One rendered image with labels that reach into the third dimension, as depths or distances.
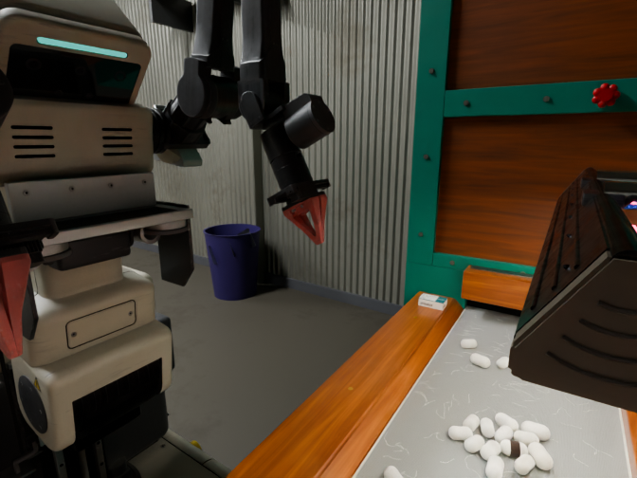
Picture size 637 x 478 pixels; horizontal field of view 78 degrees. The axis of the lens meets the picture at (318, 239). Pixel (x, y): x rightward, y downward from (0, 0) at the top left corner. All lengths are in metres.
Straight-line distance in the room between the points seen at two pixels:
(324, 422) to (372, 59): 2.32
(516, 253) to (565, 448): 0.47
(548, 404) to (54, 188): 0.84
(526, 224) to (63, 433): 0.99
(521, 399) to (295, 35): 2.67
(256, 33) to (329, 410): 0.59
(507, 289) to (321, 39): 2.26
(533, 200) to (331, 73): 2.03
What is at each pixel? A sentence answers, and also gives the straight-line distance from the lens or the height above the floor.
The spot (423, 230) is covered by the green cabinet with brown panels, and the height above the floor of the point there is 0.93.
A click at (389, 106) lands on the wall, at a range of 2.58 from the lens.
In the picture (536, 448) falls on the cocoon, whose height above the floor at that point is 0.76.
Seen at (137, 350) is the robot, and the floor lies 0.79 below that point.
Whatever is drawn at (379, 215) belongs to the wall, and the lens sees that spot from 2.63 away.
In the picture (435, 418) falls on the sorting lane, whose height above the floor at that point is 0.74.
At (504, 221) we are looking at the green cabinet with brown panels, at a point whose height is 0.97.
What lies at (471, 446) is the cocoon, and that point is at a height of 0.75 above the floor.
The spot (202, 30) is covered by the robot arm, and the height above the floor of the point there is 1.34.
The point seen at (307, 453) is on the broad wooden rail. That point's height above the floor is 0.77.
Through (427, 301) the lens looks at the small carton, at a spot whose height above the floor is 0.78.
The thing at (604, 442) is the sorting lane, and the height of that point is 0.74.
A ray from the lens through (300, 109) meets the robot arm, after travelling 0.64.
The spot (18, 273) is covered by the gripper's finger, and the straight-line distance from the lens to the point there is 0.39.
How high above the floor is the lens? 1.16
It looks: 14 degrees down
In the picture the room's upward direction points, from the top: straight up
